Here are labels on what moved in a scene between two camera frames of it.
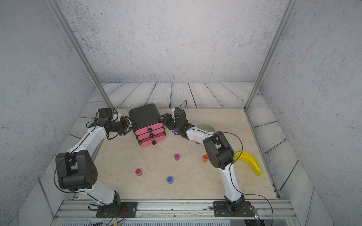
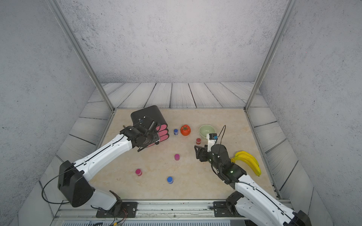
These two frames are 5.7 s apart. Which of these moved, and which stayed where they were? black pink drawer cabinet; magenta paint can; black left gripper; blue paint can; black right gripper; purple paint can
Moved: black right gripper; black left gripper
Stayed: blue paint can; purple paint can; black pink drawer cabinet; magenta paint can
